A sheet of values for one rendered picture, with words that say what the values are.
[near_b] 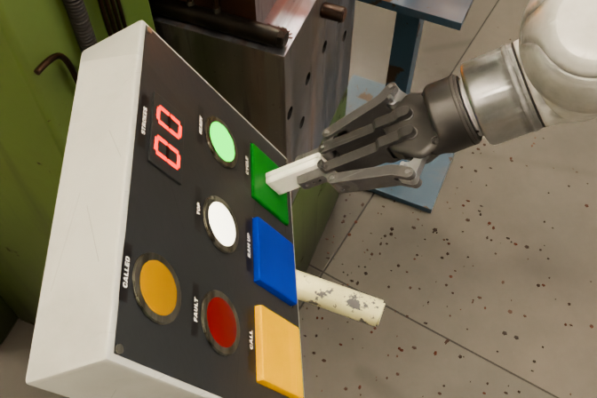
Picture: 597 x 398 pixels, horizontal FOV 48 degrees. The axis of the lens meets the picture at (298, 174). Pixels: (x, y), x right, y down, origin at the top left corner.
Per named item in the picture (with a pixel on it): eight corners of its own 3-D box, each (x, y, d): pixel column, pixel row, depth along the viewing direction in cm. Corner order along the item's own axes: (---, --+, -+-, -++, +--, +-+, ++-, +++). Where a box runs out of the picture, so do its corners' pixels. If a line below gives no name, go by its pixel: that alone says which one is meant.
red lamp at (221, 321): (249, 315, 62) (246, 294, 58) (227, 362, 59) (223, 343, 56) (218, 304, 62) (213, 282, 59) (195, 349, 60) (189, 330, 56)
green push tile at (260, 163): (286, 173, 82) (252, 141, 77) (290, 225, 78) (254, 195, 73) (273, 177, 83) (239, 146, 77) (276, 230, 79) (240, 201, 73)
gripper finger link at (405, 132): (425, 140, 72) (428, 150, 71) (332, 178, 76) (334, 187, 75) (411, 121, 69) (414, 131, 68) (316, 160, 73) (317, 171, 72)
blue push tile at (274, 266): (294, 243, 76) (258, 214, 71) (298, 305, 72) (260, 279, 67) (280, 248, 77) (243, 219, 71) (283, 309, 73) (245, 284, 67)
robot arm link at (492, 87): (527, 77, 72) (473, 99, 75) (503, 23, 66) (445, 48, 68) (551, 145, 67) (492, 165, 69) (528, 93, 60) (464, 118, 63)
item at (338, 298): (385, 306, 113) (388, 293, 109) (375, 335, 110) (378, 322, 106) (152, 225, 123) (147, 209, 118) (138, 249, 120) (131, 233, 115)
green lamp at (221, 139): (245, 142, 73) (242, 116, 70) (227, 175, 71) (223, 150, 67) (219, 134, 74) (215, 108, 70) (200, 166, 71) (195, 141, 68)
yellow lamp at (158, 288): (192, 282, 56) (185, 256, 52) (165, 331, 53) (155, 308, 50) (158, 269, 56) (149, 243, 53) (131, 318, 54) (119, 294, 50)
